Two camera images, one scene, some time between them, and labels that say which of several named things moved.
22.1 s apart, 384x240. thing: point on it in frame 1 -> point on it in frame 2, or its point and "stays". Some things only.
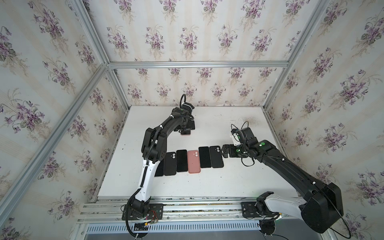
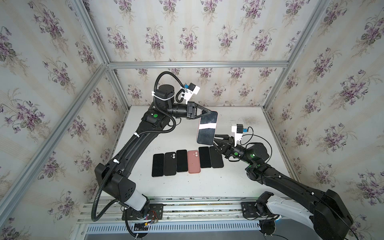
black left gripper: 185,127 -> 191,110
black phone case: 217,161 stays
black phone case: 170,164 stays
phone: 186,132 -> 207,128
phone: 182,160 stays
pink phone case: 193,161 stays
